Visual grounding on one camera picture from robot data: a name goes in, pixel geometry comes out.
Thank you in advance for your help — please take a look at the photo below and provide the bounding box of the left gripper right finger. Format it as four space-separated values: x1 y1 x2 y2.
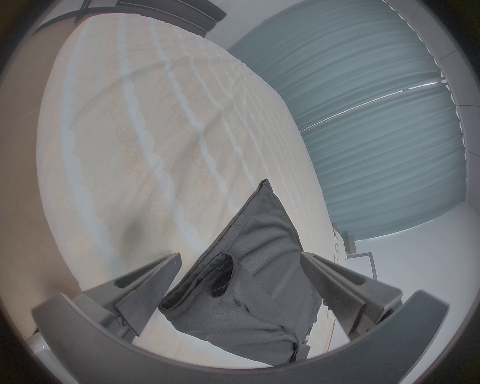
299 252 404 344

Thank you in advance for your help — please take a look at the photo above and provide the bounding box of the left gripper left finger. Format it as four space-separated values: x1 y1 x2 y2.
80 252 183 336

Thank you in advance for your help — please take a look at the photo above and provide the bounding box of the black T-shirt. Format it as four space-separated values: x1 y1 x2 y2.
157 179 325 366

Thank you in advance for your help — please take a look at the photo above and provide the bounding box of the bed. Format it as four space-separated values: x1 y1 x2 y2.
34 11 376 366

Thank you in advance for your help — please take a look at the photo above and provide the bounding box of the white printed pillow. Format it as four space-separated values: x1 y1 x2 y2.
333 223 349 265

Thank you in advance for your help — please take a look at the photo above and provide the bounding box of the blue-green curtain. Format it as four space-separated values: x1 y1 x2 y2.
300 80 469 241
227 0 449 130

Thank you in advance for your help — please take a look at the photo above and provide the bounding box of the black chest of drawers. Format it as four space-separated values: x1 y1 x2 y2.
116 0 227 38

